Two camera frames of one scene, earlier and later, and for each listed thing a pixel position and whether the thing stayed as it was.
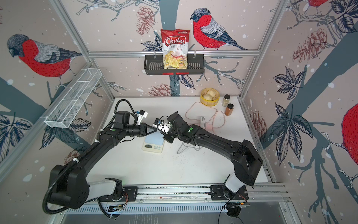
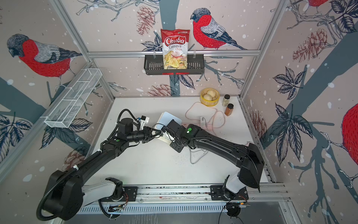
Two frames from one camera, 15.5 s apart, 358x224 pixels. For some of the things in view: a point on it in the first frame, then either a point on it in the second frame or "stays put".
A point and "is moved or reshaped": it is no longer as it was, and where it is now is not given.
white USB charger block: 202,122 stays put
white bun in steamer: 210,94 stays put
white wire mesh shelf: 63,114 stays put
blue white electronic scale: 154,142 is moved or reshaped
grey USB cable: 197,149 is moved or reshaped
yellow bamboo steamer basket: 209,96 stays put
